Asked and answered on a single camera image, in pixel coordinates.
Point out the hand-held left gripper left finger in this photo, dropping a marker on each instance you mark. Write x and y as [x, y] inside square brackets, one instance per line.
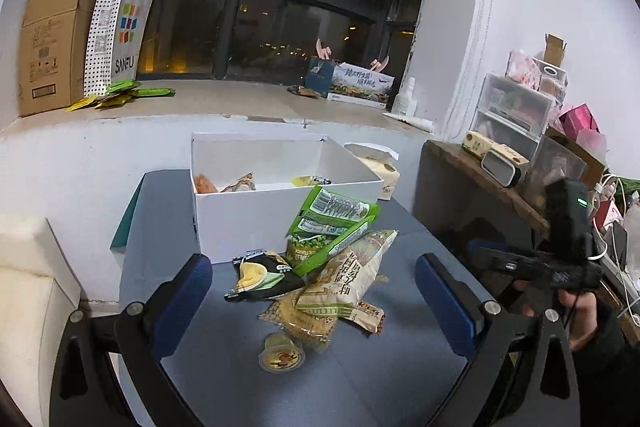
[184, 297]

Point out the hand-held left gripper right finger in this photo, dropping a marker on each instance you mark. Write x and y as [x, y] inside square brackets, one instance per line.
[445, 302]

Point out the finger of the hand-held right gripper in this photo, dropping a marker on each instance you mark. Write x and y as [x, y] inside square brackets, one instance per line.
[505, 259]

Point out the black snack packet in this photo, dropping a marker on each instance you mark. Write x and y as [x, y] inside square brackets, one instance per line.
[272, 287]

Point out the white cardboard box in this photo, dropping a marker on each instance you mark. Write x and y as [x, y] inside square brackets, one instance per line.
[240, 217]

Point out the beige nut snack packet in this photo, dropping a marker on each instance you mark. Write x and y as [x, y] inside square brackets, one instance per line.
[345, 277]

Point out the yellow jelly cup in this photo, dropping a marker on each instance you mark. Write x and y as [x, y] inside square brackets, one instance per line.
[281, 354]

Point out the green pea snack packet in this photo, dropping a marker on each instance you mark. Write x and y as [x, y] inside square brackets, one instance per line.
[312, 249]

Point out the snack packets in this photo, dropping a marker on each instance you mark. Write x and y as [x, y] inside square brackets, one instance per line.
[340, 204]

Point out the person's right forearm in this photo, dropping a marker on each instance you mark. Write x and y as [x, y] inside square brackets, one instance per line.
[610, 372]

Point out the person's right hand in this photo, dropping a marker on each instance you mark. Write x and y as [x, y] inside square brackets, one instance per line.
[582, 317]

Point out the clear plastic box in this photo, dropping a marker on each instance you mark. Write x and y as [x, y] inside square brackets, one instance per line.
[555, 167]

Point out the white grey speaker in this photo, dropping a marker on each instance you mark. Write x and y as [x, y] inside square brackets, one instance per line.
[500, 169]

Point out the teal board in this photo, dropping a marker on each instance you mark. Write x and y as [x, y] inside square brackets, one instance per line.
[125, 222]

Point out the magenta box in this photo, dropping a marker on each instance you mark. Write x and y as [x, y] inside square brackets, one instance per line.
[577, 119]

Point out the small beige carton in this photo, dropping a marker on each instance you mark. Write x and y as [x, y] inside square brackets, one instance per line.
[487, 146]

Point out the orange snack piece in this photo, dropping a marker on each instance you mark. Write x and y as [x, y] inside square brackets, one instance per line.
[205, 184]

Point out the brown crinkled snack packet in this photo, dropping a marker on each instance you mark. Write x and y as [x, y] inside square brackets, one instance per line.
[240, 183]

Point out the clear plastic drawer unit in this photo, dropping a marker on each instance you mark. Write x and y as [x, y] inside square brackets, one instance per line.
[510, 107]

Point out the beige tissue pack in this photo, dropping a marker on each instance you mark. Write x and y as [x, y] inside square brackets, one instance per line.
[386, 177]

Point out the cream sofa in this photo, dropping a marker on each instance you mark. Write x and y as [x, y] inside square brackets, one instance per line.
[30, 267]

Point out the pink patterned package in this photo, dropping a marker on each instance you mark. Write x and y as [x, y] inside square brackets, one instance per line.
[522, 67]

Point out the white tube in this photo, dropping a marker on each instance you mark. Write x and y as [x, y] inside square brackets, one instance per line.
[410, 122]

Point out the yellow green snack packet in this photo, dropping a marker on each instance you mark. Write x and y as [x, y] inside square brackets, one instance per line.
[310, 180]

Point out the small open cardboard box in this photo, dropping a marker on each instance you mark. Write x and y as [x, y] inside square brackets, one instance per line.
[554, 49]

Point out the white plastic bottle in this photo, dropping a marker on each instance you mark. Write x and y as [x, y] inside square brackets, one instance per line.
[404, 99]

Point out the pile of green sachets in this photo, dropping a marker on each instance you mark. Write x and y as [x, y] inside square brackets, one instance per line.
[120, 93]

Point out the printed tissue box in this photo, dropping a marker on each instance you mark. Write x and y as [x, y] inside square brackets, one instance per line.
[360, 86]

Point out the pink plastic clip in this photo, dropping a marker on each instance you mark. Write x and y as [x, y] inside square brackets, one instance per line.
[379, 64]
[324, 49]

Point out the small brown packet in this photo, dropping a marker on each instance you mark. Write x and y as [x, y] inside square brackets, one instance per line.
[304, 92]

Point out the dark blue gift bag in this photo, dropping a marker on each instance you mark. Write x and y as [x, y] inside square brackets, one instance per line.
[319, 74]

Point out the white paper shopping bag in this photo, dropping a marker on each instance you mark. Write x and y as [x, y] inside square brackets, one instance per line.
[117, 32]

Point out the brown cardboard box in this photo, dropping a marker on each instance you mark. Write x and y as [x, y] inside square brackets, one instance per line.
[55, 47]

